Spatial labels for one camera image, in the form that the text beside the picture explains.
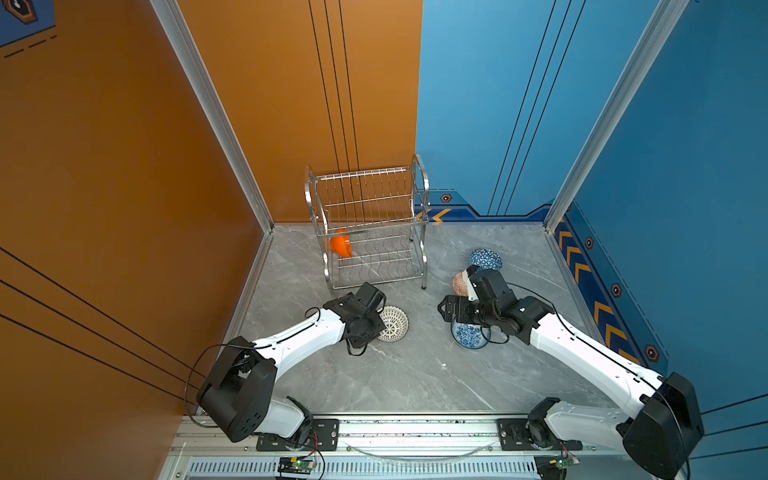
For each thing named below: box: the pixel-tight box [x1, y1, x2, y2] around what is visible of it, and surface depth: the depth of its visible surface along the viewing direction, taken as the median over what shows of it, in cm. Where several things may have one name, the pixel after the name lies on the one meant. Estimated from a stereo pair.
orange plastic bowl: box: [330, 228, 353, 258], surface depth 101 cm
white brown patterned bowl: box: [377, 305, 410, 343], surface depth 91 cm
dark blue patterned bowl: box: [469, 248, 503, 270], surface depth 108 cm
